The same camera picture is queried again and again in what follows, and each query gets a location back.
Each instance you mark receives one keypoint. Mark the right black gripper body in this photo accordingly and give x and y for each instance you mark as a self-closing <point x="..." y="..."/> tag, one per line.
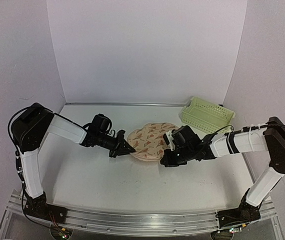
<point x="185" y="156"/>

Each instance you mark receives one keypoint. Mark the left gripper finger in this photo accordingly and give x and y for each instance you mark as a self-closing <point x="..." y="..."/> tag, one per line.
<point x="115" y="154"/>
<point x="127" y="148"/>

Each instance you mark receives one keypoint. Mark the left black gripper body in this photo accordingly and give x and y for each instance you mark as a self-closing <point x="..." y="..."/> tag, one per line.
<point x="108" y="142"/>

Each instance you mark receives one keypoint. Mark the floral mesh laundry bag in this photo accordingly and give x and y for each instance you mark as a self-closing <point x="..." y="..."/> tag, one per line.
<point x="148" y="141"/>

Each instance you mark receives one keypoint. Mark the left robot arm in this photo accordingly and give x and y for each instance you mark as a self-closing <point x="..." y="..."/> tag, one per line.
<point x="28" y="128"/>

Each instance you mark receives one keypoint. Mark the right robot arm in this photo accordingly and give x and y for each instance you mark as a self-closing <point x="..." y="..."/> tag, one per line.
<point x="265" y="140"/>

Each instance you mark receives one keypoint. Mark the pale green perforated basket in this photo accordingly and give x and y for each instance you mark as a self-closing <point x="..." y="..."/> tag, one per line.
<point x="206" y="116"/>

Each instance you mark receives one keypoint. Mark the back edge aluminium strip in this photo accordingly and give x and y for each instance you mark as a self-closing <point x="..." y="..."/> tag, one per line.
<point x="141" y="104"/>

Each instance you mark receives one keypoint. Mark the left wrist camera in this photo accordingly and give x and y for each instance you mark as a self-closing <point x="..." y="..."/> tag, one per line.
<point x="120" y="134"/>

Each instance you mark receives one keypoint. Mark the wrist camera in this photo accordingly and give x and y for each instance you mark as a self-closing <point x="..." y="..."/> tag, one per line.
<point x="120" y="134"/>
<point x="169" y="140"/>

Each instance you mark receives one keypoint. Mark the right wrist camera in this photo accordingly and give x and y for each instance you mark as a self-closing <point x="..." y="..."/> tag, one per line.
<point x="169" y="140"/>

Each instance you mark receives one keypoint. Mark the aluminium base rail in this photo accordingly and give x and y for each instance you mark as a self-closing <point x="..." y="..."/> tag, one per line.
<point x="144" y="223"/>

